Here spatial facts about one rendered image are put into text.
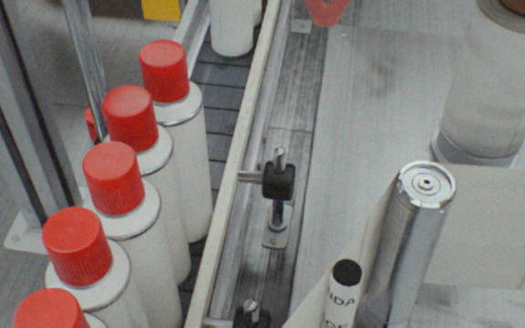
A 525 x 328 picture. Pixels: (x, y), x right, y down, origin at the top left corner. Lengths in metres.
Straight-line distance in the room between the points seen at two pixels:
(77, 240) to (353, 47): 0.52
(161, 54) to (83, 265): 0.17
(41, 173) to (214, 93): 0.23
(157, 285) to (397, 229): 0.17
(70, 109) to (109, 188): 0.44
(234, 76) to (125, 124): 0.35
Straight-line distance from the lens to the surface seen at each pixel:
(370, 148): 0.67
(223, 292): 0.56
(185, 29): 0.68
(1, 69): 0.52
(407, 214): 0.40
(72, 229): 0.36
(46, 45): 0.92
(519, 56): 0.56
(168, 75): 0.45
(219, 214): 0.56
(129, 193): 0.39
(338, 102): 0.71
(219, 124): 0.69
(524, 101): 0.60
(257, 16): 0.80
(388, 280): 0.46
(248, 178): 0.59
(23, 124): 0.56
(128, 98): 0.42
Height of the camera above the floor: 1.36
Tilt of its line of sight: 49 degrees down
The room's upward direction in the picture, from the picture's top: straight up
